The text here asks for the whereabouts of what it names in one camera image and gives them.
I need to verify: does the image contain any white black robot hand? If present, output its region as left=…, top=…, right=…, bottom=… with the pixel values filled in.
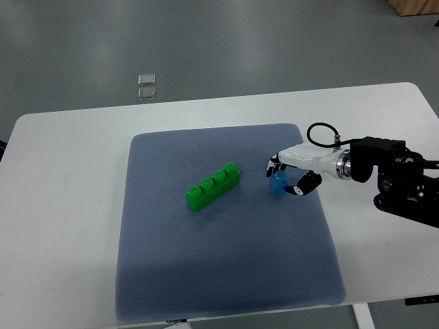
left=266, top=143, right=351, bottom=196

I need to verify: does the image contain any small blue block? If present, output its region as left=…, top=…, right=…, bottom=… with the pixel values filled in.
left=270, top=171, right=289, bottom=196

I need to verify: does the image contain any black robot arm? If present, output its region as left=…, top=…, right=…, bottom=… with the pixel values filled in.
left=350, top=136, right=438, bottom=228

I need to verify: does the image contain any long green block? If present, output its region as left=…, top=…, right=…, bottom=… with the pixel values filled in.
left=186, top=162, right=241, bottom=212

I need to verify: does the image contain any blue-grey textured mat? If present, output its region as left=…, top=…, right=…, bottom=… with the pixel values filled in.
left=116, top=123, right=346, bottom=321

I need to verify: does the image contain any white table leg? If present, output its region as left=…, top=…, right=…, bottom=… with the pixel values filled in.
left=352, top=303, right=376, bottom=329

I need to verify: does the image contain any black table control panel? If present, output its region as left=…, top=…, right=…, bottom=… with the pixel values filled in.
left=405, top=295, right=439, bottom=306

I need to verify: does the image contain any wooden box corner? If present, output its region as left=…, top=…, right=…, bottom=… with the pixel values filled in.
left=388, top=0, right=438, bottom=16

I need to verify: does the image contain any upper metal floor plate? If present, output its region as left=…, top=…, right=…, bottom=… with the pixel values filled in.
left=138, top=73, right=156, bottom=86

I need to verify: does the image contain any black object at left edge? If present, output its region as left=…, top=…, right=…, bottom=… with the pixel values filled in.
left=0, top=141, right=8, bottom=160

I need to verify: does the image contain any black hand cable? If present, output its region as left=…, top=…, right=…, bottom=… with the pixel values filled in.
left=306, top=122, right=364, bottom=151

